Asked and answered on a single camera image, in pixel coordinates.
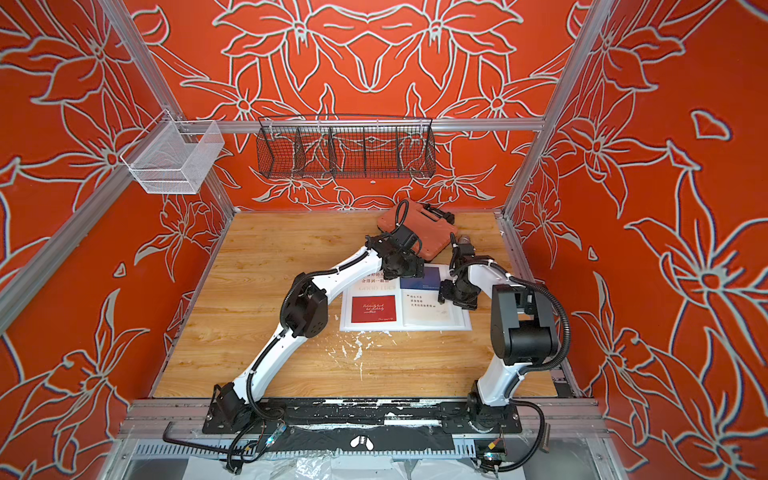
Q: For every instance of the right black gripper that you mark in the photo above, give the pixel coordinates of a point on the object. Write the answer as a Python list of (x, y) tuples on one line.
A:
[(450, 292)]

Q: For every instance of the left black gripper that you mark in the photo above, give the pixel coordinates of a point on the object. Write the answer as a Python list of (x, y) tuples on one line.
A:
[(414, 261)]

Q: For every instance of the white card red text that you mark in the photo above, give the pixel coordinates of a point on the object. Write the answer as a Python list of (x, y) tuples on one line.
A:
[(374, 283)]

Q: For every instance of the dark blue card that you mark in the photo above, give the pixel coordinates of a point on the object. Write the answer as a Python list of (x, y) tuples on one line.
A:
[(430, 281)]

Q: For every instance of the white photo album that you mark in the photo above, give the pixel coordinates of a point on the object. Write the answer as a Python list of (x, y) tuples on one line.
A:
[(460, 317)]

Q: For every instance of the cream card small text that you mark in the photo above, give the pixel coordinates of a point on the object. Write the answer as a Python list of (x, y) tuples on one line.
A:
[(422, 310)]

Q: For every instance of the red photo card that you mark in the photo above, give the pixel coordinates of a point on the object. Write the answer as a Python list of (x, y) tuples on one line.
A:
[(373, 309)]

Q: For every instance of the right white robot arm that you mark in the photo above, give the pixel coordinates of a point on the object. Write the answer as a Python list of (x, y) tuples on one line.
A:
[(529, 329)]

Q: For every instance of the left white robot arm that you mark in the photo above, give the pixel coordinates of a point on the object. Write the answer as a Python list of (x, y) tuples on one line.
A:
[(303, 315)]

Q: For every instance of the orange plastic tool case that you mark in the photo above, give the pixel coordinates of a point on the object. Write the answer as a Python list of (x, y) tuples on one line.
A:
[(434, 228)]

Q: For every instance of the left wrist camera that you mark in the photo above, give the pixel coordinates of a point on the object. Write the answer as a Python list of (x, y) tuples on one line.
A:
[(405, 239)]

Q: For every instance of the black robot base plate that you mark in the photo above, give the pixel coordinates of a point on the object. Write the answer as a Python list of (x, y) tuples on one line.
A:
[(448, 415)]

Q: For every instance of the black wire wall basket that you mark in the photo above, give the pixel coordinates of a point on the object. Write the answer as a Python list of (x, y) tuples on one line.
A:
[(352, 147)]

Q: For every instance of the clear mesh wall basket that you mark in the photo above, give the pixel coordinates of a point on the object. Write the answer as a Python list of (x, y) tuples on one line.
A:
[(167, 161)]

